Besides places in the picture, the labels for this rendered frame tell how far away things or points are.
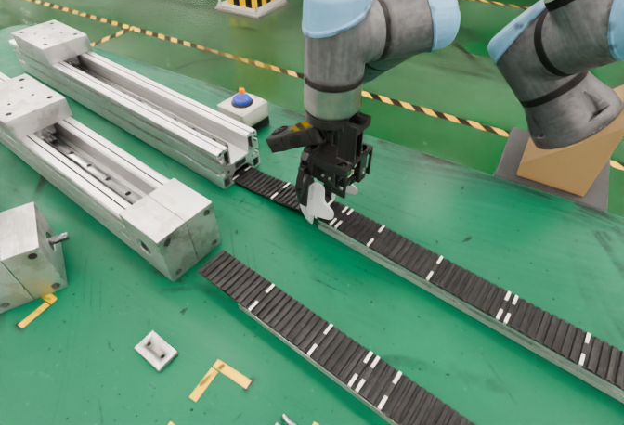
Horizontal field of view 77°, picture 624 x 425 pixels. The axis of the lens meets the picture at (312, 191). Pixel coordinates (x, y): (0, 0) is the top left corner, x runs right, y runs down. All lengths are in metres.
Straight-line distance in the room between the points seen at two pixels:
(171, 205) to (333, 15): 0.36
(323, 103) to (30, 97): 0.62
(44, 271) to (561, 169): 0.87
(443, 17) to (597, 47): 0.27
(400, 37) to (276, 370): 0.44
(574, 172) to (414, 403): 0.53
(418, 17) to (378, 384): 0.43
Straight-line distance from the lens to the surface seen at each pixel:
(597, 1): 0.70
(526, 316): 0.62
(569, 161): 0.85
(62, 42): 1.17
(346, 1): 0.45
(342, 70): 0.48
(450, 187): 0.80
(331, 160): 0.55
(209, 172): 0.77
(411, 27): 0.50
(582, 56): 0.74
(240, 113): 0.86
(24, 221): 0.70
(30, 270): 0.68
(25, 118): 0.89
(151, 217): 0.62
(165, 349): 0.59
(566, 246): 0.78
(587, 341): 0.63
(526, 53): 0.78
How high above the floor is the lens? 1.29
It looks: 43 degrees down
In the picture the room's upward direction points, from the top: straight up
